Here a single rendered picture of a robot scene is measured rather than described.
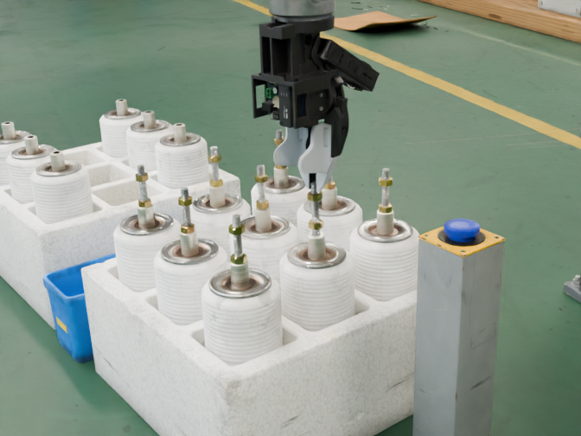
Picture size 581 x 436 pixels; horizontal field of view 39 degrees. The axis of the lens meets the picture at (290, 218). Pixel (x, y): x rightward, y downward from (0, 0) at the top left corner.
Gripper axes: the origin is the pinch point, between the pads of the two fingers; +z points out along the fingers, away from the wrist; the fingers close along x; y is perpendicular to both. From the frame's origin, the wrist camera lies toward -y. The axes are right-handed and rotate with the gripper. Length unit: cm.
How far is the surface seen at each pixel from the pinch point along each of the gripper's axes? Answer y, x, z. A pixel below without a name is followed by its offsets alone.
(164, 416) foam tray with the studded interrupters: 18.8, -10.8, 30.8
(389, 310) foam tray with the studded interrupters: -4.6, 7.9, 17.4
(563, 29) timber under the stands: -259, -106, 31
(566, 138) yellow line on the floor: -136, -37, 35
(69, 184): 6, -51, 12
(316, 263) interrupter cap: 2.6, 2.0, 10.0
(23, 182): 8, -65, 14
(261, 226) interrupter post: 0.0, -10.9, 9.6
